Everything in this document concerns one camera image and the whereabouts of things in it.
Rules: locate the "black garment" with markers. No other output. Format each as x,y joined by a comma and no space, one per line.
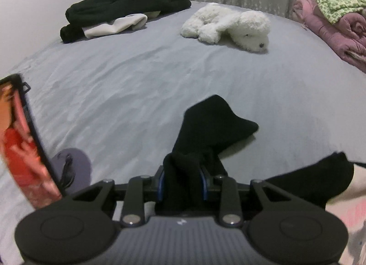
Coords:
125,4

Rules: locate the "black sock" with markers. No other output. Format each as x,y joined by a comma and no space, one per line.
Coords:
320,179
211,127

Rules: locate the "white plush dog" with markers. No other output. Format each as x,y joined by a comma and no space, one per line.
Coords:
228,23

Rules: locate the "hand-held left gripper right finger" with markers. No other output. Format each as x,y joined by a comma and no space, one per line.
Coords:
204,186

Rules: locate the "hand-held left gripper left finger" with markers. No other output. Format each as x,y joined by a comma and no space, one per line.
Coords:
160,189

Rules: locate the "pink quilt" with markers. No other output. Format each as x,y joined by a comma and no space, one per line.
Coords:
328,27

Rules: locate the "white garment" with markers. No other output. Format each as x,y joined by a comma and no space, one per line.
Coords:
114,26

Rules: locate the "pink white cloth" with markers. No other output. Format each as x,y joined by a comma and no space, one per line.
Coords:
351,210

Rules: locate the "grey purple fabric pouch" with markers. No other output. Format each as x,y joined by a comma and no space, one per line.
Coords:
77,167

